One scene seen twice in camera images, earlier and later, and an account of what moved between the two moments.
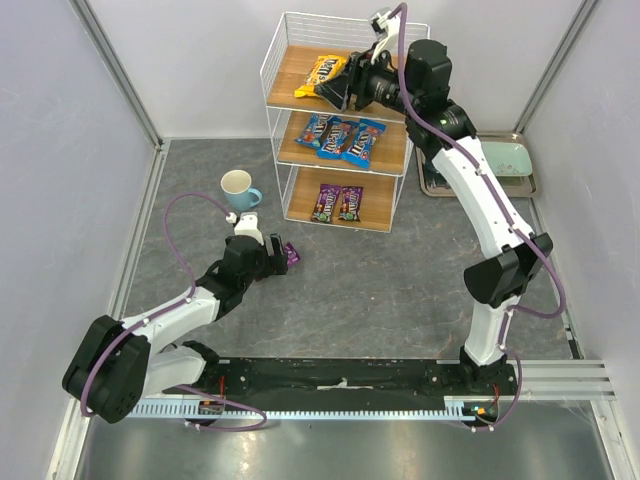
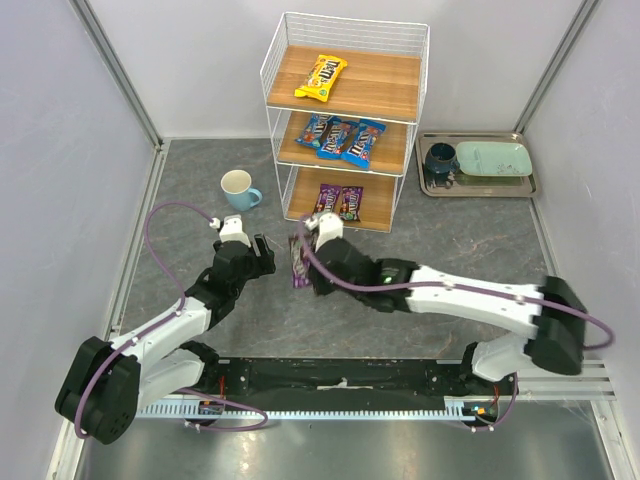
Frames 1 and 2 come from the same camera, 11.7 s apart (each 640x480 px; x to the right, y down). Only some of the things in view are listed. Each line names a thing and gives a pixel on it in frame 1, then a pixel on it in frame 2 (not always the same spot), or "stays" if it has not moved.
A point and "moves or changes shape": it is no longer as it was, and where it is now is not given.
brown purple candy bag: [292, 255] moves or changes shape
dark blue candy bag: [314, 130] stays
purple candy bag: [351, 203] stays
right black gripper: [356, 79] -> [320, 273]
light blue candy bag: [359, 152] stays
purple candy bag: [324, 207] stays
